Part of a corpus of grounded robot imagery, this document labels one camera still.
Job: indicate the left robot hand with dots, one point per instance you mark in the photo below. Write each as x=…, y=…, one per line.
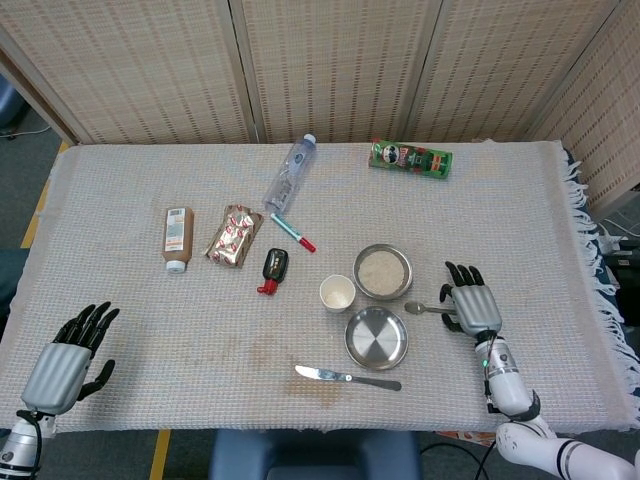
x=57, y=367

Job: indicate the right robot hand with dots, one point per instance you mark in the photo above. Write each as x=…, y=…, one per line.
x=475, y=305

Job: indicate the metal spoon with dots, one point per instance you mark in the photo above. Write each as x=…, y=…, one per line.
x=422, y=308

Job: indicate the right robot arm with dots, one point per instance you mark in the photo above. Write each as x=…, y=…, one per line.
x=520, y=405

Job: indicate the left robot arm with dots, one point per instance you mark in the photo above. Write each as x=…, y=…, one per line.
x=20, y=442

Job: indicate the metal bowl with rice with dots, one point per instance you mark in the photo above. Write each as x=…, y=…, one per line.
x=383, y=271

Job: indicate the empty metal plate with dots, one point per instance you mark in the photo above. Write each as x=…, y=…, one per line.
x=376, y=338

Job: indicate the white paper cup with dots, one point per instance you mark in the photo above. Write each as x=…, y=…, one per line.
x=337, y=295

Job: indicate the metal table knife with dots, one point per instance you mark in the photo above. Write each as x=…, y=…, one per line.
x=345, y=376

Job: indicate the green chips can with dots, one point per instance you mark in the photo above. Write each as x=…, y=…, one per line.
x=411, y=158

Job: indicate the white woven tablecloth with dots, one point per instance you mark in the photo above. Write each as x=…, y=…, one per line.
x=300, y=310

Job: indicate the brown sauce bottle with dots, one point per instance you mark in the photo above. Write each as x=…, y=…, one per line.
x=178, y=239

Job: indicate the green marker with red cap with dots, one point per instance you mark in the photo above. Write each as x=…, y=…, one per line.
x=293, y=232

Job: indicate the small black bottle red cap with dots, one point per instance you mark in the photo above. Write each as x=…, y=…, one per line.
x=273, y=269

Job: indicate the blue chair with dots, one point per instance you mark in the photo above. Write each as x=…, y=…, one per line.
x=315, y=455

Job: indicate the red patterned snack packet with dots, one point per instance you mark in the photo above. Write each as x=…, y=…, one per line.
x=234, y=235

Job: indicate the clear plastic water bottle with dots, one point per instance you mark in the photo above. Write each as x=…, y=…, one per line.
x=291, y=172

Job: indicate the bamboo folding screen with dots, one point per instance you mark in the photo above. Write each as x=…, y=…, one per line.
x=320, y=65

